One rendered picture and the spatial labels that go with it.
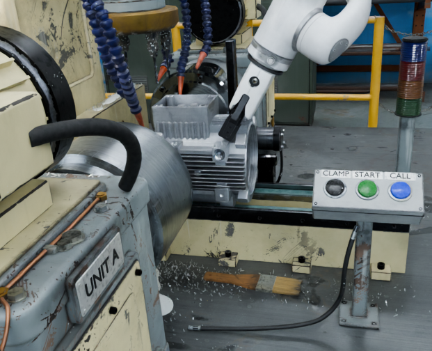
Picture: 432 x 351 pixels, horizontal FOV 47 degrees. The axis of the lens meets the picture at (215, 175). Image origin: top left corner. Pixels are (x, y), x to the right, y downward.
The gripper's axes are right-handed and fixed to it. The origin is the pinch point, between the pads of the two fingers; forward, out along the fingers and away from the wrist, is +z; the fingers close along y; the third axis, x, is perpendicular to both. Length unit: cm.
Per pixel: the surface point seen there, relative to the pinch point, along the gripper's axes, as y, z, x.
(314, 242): -1.1, 12.2, -27.0
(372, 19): 229, -12, -34
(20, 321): -66, -3, 5
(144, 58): 315, 112, 107
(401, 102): 33.8, -14.9, -32.8
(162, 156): -20.8, 1.5, 6.8
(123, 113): 6.9, 12.3, 23.1
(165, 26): 2.1, -11.3, 20.8
